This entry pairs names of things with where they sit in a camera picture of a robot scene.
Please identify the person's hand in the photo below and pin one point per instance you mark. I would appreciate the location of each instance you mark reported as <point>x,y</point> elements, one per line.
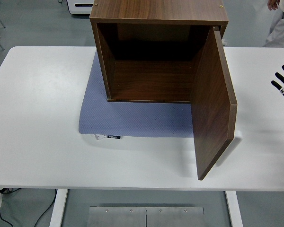
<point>273,4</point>

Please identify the white table leg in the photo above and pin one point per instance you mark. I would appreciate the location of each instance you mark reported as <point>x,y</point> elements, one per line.
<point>58,208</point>
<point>234,210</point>

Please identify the brown wooden cabinet door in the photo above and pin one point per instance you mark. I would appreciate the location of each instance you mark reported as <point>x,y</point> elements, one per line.
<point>210,106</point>

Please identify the white mat tag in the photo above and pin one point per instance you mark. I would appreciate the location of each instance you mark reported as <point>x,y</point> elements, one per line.
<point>99,137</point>

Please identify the grey metal plate with screws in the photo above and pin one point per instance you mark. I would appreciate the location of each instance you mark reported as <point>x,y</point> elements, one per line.
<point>116,217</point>
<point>175,217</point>

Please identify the white appliance with black slot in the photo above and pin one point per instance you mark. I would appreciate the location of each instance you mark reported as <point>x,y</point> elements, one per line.
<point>81,10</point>

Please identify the black mat label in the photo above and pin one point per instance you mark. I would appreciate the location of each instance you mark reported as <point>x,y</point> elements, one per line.
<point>114,137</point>

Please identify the person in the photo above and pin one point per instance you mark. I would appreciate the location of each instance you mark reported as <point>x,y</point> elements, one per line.
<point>279,26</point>

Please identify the brown wooden cabinet body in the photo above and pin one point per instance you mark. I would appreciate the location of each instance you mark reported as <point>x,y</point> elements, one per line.
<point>156,9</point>

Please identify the small grey floor bracket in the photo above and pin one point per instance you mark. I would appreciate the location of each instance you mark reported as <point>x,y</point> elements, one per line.
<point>224,42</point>

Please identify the blue-grey textured mat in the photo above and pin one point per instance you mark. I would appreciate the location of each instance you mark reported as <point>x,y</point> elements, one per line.
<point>132,118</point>

